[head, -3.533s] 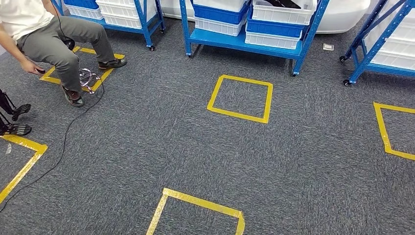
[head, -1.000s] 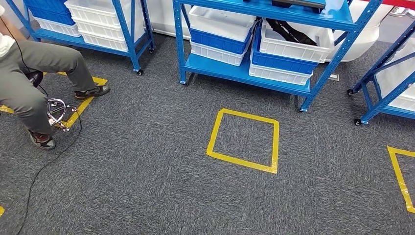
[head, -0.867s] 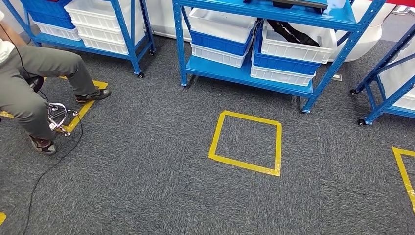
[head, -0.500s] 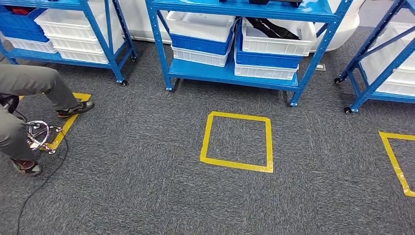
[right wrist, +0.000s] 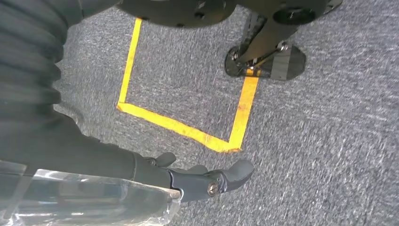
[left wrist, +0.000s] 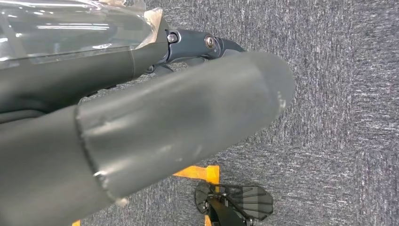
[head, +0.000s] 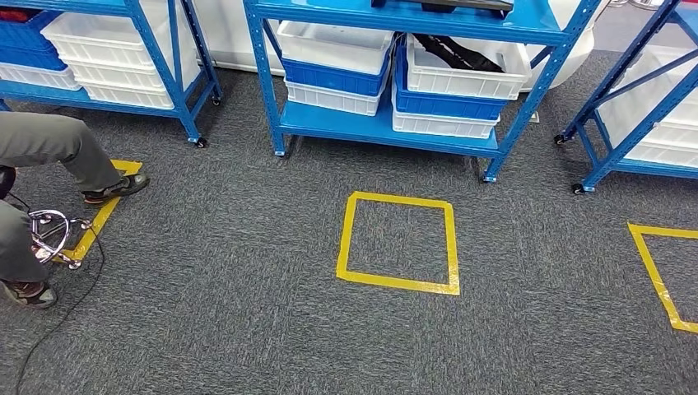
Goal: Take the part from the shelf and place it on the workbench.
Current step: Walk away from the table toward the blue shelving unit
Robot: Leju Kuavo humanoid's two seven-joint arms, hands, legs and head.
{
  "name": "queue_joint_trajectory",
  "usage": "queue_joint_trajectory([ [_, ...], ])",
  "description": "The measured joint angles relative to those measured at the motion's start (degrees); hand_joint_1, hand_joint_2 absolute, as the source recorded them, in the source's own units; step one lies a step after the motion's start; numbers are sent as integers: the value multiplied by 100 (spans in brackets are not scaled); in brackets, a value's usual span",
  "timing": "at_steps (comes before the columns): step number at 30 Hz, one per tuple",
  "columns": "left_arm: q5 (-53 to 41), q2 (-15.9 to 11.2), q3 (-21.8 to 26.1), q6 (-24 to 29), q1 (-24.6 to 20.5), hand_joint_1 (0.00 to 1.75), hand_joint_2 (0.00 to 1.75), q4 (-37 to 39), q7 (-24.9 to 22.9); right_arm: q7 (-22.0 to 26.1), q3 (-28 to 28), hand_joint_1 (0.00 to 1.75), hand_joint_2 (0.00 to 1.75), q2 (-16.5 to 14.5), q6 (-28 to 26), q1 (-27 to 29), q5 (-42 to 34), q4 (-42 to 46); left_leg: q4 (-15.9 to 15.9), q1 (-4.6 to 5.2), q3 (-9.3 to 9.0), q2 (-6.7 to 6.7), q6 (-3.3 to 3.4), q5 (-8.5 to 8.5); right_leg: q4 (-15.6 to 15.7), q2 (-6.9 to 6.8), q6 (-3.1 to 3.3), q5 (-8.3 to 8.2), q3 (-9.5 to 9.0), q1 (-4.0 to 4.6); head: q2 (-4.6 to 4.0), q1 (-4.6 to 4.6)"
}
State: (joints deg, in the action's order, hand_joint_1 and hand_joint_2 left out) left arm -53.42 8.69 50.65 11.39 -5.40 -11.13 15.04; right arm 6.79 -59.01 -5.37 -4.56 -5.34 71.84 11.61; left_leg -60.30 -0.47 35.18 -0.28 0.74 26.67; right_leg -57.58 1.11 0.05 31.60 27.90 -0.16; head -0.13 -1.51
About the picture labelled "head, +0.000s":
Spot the blue metal shelf rack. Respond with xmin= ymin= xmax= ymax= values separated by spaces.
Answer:
xmin=242 ymin=0 xmax=601 ymax=184
xmin=0 ymin=0 xmax=224 ymax=149
xmin=554 ymin=0 xmax=698 ymax=196

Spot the long black plastic part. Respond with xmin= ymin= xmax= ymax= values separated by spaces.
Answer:
xmin=370 ymin=0 xmax=514 ymax=15

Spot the white plastic crate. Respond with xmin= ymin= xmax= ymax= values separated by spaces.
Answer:
xmin=276 ymin=21 xmax=395 ymax=77
xmin=284 ymin=76 xmax=389 ymax=117
xmin=406 ymin=33 xmax=533 ymax=101
xmin=598 ymin=43 xmax=698 ymax=129
xmin=81 ymin=80 xmax=177 ymax=110
xmin=645 ymin=119 xmax=698 ymax=149
xmin=391 ymin=90 xmax=500 ymax=140
xmin=59 ymin=54 xmax=201 ymax=91
xmin=624 ymin=138 xmax=698 ymax=169
xmin=40 ymin=11 xmax=167 ymax=69
xmin=0 ymin=61 xmax=81 ymax=91

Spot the yellow floor tape square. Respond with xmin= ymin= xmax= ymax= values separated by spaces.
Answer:
xmin=51 ymin=159 xmax=144 ymax=264
xmin=335 ymin=190 xmax=462 ymax=297
xmin=626 ymin=222 xmax=698 ymax=335

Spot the white car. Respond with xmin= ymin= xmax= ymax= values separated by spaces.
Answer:
xmin=193 ymin=0 xmax=607 ymax=93

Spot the person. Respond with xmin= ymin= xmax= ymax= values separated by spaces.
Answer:
xmin=0 ymin=111 xmax=151 ymax=311

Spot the black floor cable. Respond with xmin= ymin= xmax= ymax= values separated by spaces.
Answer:
xmin=13 ymin=193 xmax=105 ymax=395

